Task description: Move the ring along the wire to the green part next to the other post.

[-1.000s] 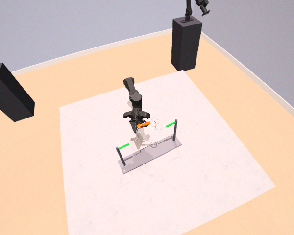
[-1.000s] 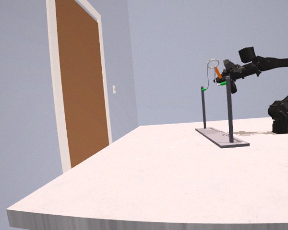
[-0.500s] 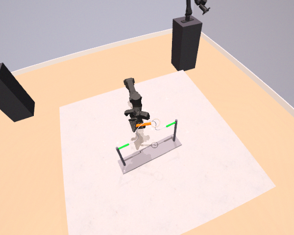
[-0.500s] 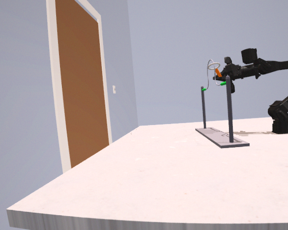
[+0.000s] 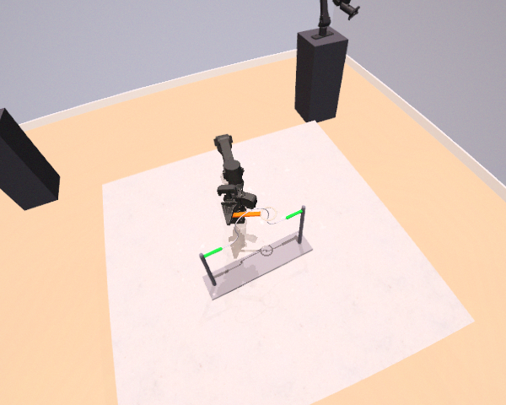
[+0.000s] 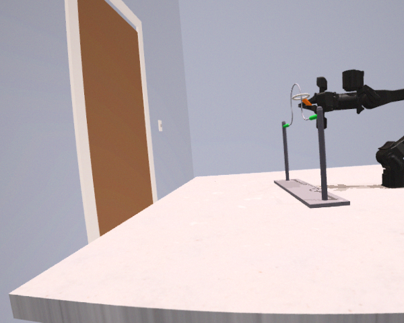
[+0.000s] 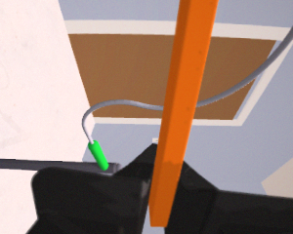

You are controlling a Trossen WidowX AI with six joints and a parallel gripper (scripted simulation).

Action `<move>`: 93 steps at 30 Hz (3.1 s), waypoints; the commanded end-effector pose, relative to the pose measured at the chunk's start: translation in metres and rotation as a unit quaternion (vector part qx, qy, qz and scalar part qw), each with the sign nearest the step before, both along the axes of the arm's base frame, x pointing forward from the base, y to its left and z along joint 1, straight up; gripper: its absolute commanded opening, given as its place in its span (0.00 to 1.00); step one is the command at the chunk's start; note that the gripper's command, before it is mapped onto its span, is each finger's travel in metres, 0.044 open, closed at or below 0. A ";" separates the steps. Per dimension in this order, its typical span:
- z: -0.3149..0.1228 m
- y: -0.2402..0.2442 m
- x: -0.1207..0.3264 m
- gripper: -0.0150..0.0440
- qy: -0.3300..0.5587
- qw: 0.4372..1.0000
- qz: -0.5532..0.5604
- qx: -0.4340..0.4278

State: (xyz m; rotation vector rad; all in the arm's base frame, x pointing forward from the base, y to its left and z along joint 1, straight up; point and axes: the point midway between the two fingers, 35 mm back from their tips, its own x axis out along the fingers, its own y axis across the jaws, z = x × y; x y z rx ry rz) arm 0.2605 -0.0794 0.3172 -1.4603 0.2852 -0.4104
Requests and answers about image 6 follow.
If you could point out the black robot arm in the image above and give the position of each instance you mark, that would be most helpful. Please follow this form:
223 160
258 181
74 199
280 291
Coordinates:
391 154

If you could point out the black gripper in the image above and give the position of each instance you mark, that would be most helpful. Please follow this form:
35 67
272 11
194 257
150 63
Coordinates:
322 83

